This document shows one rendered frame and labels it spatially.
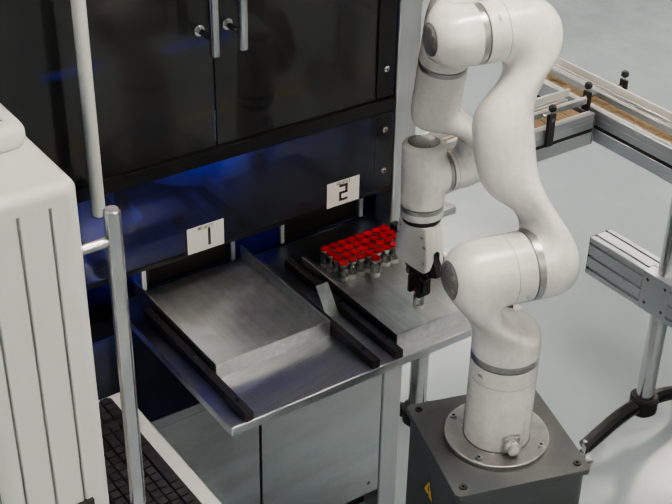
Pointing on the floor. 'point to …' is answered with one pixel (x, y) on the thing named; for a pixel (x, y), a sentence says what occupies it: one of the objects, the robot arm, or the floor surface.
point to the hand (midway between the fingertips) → (419, 284)
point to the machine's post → (408, 30)
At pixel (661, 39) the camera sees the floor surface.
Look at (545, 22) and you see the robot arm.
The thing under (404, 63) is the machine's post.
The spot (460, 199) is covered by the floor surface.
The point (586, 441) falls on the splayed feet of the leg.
